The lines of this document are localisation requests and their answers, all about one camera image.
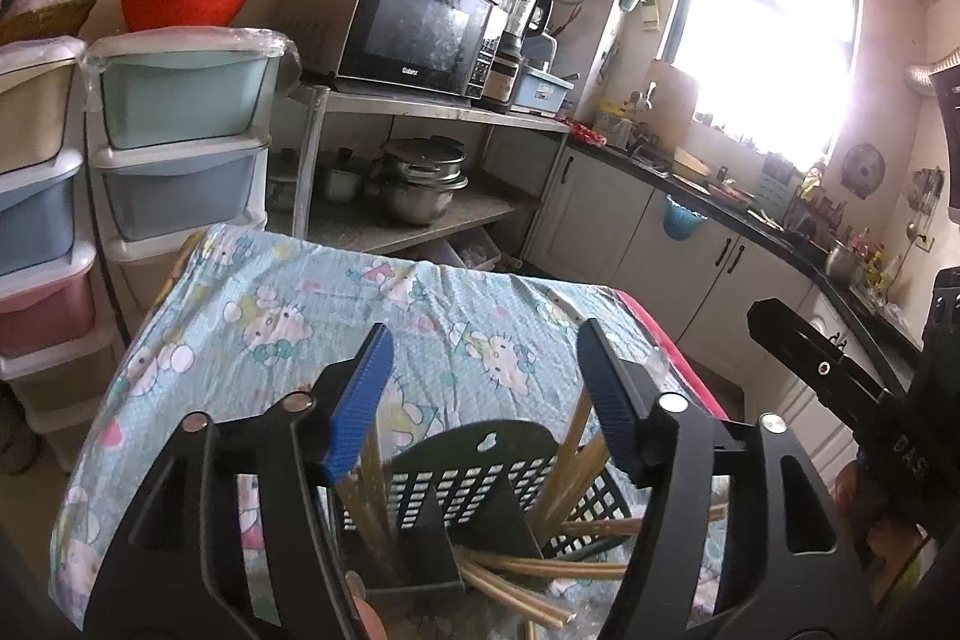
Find window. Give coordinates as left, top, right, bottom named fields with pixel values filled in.
left=660, top=0, right=863, bottom=154

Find stacked steel pots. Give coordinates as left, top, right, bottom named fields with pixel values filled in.
left=375, top=136, right=470, bottom=226

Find round wall vent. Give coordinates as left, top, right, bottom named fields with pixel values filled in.
left=840, top=141, right=886, bottom=191

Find dark range hood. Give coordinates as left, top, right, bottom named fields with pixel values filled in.
left=928, top=62, right=960, bottom=161

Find steel bowl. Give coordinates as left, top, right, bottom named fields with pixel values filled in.
left=825, top=239, right=867, bottom=285

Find black microwave oven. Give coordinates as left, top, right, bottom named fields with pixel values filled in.
left=334, top=0, right=507, bottom=101

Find woven basket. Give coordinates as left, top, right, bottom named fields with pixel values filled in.
left=0, top=0, right=97, bottom=45

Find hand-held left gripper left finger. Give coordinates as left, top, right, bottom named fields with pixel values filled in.
left=82, top=323, right=395, bottom=640

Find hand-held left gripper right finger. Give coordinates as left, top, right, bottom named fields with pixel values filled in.
left=576, top=317, right=875, bottom=640

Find black perforated utensil holder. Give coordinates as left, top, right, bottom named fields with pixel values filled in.
left=330, top=422, right=638, bottom=611

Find red cloth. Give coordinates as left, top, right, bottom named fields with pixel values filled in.
left=615, top=291, right=732, bottom=420

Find white kitchen cabinets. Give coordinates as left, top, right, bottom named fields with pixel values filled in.
left=521, top=145, right=923, bottom=506

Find black kitchen countertop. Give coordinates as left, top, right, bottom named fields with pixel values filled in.
left=566, top=130, right=923, bottom=348

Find light blue plastic box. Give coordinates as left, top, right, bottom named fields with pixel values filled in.
left=512, top=68, right=577, bottom=116

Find drawer tower with mint drawer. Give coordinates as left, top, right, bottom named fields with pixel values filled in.
left=84, top=29, right=301, bottom=326

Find brown jar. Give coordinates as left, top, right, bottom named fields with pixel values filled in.
left=480, top=47, right=522, bottom=112

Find small steel pot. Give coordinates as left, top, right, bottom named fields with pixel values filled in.
left=315, top=149, right=372, bottom=199

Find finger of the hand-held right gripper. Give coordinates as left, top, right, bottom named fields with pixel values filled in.
left=746, top=299, right=912, bottom=453

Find drawer tower with beige drawer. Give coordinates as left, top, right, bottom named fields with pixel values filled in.
left=0, top=36, right=121, bottom=453

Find black cable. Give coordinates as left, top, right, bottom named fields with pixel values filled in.
left=82, top=107, right=132, bottom=341

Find person's right hand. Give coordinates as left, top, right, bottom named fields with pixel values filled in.
left=832, top=456, right=938, bottom=600

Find pile of wooden chopsticks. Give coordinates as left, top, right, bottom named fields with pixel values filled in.
left=334, top=385, right=732, bottom=640

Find steel shelf rack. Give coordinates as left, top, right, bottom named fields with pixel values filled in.
left=285, top=81, right=575, bottom=281

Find clear plastic storage bin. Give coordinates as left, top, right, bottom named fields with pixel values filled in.
left=427, top=239, right=500, bottom=270

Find silver vent duct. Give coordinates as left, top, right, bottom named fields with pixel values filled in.
left=904, top=51, right=960, bottom=94

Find black blender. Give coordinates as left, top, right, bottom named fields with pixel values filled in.
left=495, top=0, right=556, bottom=56

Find cartoon printed blanket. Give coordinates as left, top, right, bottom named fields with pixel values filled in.
left=49, top=224, right=732, bottom=633

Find blue hanging bin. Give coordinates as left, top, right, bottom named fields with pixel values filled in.
left=662, top=194, right=707, bottom=244

